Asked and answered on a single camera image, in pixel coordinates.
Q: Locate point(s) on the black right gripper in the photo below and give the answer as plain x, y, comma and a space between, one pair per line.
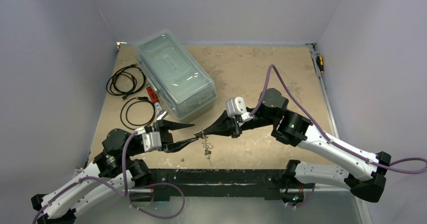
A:
236, 126

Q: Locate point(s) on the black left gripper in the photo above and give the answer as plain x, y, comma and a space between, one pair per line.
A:
163, 126

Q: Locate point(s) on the metal key organizer plate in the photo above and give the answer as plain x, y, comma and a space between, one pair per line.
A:
205, 144

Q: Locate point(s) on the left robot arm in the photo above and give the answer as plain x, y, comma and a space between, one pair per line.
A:
112, 171

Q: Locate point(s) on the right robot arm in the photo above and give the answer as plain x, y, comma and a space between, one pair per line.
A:
360, 172

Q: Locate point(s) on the clear plastic storage box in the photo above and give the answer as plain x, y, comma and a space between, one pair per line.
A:
177, 78

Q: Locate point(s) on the yellow black screwdriver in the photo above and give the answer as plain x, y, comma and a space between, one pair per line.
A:
320, 63

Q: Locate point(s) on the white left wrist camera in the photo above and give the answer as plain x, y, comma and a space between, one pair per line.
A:
151, 140

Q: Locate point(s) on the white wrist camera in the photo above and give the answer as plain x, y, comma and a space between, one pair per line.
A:
236, 107
151, 140

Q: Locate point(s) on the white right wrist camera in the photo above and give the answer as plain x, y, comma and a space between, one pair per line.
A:
236, 107

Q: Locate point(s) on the red handled adjustable wrench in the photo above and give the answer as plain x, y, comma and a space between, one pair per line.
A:
160, 112

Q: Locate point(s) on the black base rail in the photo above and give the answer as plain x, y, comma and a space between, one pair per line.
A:
269, 184

